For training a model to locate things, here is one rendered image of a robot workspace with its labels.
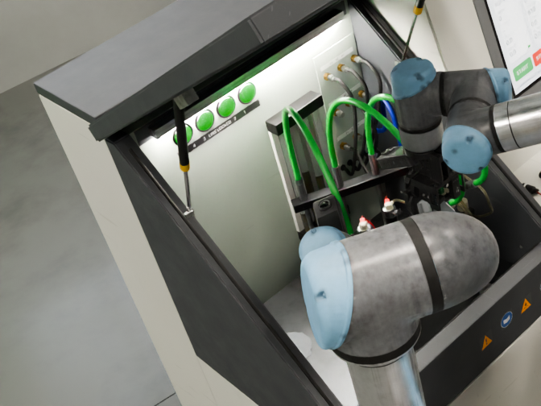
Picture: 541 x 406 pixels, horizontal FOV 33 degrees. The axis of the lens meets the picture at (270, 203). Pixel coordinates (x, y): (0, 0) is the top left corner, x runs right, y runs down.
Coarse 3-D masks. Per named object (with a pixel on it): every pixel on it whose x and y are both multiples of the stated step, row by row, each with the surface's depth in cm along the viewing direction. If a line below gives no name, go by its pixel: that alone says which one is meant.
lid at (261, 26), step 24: (288, 0) 107; (312, 0) 106; (336, 0) 106; (240, 24) 112; (264, 24) 109; (288, 24) 108; (216, 48) 120; (240, 48) 115; (168, 72) 137; (192, 72) 129; (216, 72) 125; (144, 96) 148; (168, 96) 141; (192, 96) 144; (96, 120) 175; (120, 120) 164
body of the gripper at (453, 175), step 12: (408, 156) 158; (420, 156) 156; (432, 156) 156; (408, 168) 164; (420, 168) 161; (432, 168) 158; (444, 168) 158; (408, 180) 163; (420, 180) 160; (432, 180) 160; (444, 180) 158; (456, 180) 161; (420, 192) 164; (432, 192) 159; (444, 192) 161; (456, 192) 162; (432, 204) 161
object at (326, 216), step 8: (320, 200) 165; (328, 200) 164; (336, 200) 164; (320, 208) 164; (328, 208) 163; (336, 208) 162; (320, 216) 163; (328, 216) 162; (336, 216) 161; (320, 224) 162; (328, 224) 161; (336, 224) 160; (344, 224) 161
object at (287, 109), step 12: (288, 108) 181; (288, 120) 192; (300, 120) 176; (288, 132) 196; (288, 144) 198; (312, 144) 171; (324, 168) 169; (300, 180) 206; (336, 192) 168; (348, 216) 169; (348, 228) 169
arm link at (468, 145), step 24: (528, 96) 134; (456, 120) 138; (480, 120) 136; (504, 120) 134; (528, 120) 132; (456, 144) 135; (480, 144) 134; (504, 144) 135; (528, 144) 135; (456, 168) 138; (480, 168) 137
